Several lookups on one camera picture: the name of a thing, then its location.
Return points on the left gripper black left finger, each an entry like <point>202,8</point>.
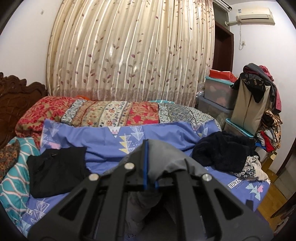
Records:
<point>96,208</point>

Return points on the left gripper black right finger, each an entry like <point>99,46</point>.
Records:
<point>207,210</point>

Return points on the grey puffer jacket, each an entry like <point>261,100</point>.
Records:
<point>163,158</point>

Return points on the pile of colourful clothes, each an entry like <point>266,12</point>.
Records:
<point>269,131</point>

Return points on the folded black garment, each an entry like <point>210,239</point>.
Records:
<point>57,171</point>

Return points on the dark navy fleece garment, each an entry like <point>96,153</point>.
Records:
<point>224,151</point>

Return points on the black white patterned garment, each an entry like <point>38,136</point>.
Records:
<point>252,170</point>

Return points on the blue patterned bed sheet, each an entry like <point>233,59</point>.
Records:
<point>108,145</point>

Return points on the teal white patterned pillow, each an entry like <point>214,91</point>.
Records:
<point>15,180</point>

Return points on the lower clear storage box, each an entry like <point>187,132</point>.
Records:
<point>214,110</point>

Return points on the beige fabric storage bag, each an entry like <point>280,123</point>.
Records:
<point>251,103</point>

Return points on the clear storage box teal lid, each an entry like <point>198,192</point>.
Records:
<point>220,92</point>

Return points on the red floral patchwork quilt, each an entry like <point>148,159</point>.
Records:
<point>79,112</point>

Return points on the red folded cloth on box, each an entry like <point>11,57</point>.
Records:
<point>225,75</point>

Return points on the dark wooden headboard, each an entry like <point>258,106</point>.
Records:
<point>16,98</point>

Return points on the dark brown door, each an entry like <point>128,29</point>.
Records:
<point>223,49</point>

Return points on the beige leaf pattern curtain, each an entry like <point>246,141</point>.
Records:
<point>131,50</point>

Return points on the white wall air conditioner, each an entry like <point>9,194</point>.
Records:
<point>255,16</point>

